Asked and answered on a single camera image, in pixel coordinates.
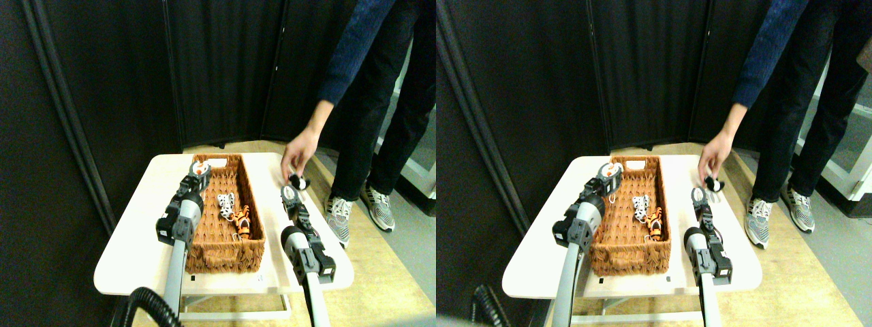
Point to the black white toy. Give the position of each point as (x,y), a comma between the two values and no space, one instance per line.
(713,184)
(297,182)

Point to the orange tiger toy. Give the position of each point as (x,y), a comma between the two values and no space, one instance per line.
(241,221)
(655,225)

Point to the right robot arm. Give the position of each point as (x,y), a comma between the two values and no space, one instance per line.
(695,244)
(294,242)

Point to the low white table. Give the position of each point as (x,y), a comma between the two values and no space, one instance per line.
(535,238)
(143,204)

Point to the white spotted toy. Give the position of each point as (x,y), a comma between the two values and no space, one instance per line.
(225,204)
(640,207)

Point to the orange white toy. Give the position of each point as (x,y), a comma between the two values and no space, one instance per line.
(199,168)
(611,170)

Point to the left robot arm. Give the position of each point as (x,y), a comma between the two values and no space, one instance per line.
(591,212)
(189,210)

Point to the brown wicker basket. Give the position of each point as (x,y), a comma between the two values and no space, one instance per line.
(225,255)
(633,257)

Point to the person's hand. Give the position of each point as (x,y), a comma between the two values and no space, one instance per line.
(301,148)
(717,151)

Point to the person's legs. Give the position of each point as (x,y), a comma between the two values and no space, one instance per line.
(368,136)
(783,136)

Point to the grey curtain pole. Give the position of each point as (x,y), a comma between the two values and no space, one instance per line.
(481,102)
(69,102)

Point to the white shelf unit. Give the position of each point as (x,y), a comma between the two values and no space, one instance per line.
(426,160)
(851,160)

